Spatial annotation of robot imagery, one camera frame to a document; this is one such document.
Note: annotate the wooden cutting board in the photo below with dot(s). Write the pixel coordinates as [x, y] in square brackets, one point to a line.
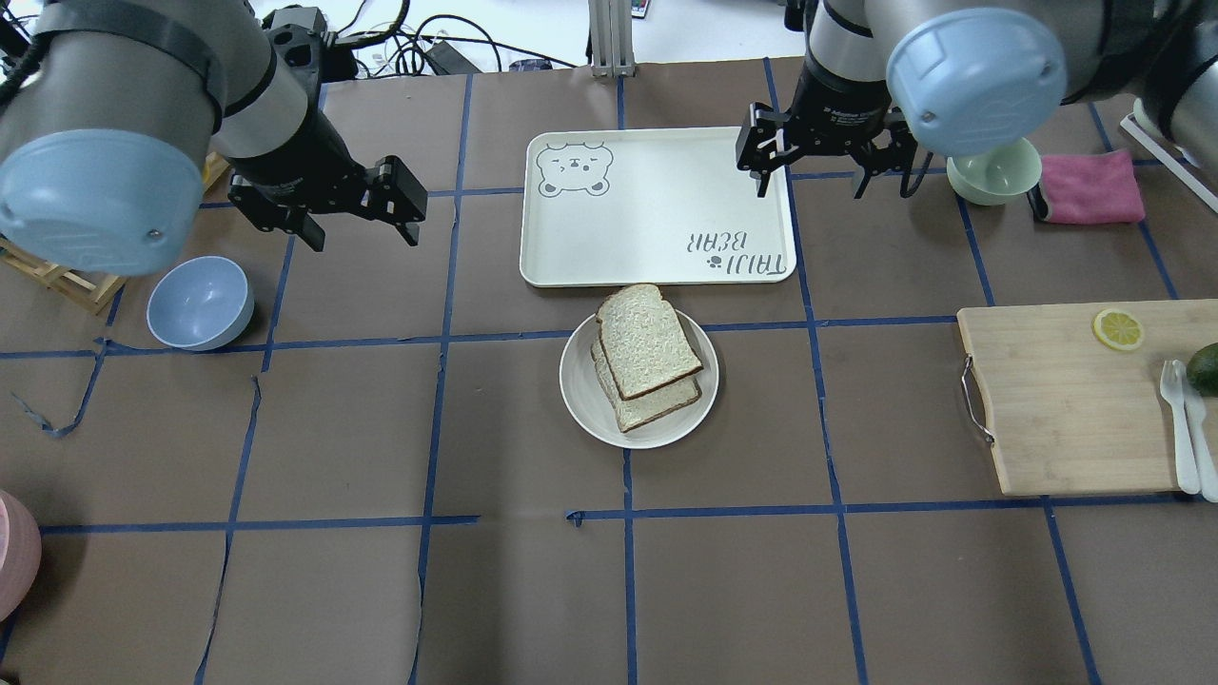
[1070, 416]

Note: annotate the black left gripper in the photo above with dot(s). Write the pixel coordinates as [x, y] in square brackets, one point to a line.
[306, 157]

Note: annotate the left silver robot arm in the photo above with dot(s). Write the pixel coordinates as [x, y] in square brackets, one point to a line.
[110, 112]

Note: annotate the cream bear tray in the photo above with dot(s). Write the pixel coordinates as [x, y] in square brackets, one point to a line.
[656, 205]

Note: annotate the white plastic knife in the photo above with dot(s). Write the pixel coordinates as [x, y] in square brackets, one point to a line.
[1195, 415]

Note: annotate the wooden rack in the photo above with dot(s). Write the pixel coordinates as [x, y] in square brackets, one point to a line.
[67, 281]

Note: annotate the blue bowl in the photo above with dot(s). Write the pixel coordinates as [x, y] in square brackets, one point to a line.
[200, 305]

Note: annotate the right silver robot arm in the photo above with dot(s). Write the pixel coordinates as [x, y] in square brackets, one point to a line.
[970, 76]

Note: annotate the white plastic fork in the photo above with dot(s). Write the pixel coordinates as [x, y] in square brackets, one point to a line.
[1185, 467]

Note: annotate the lemon slice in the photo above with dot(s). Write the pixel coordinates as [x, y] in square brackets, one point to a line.
[1118, 329]

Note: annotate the green bowl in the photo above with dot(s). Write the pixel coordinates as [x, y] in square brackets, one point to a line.
[996, 177]

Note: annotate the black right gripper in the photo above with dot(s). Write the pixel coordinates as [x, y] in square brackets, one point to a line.
[837, 103]

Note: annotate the bread slice on plate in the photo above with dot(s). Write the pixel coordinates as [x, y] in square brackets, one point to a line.
[631, 414]

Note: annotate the bread slice from board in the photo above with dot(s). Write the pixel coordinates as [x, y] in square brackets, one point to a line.
[643, 342]

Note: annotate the pink cloth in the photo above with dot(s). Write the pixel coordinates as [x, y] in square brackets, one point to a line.
[1096, 189]

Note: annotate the pink bowl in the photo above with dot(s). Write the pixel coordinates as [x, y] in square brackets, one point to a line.
[21, 553]

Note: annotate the avocado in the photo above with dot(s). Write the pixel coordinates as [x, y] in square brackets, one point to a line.
[1201, 371]

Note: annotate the round cream plate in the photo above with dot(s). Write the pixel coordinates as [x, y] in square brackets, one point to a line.
[587, 403]

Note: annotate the aluminium frame post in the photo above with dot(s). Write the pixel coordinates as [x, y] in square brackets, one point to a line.
[612, 39]

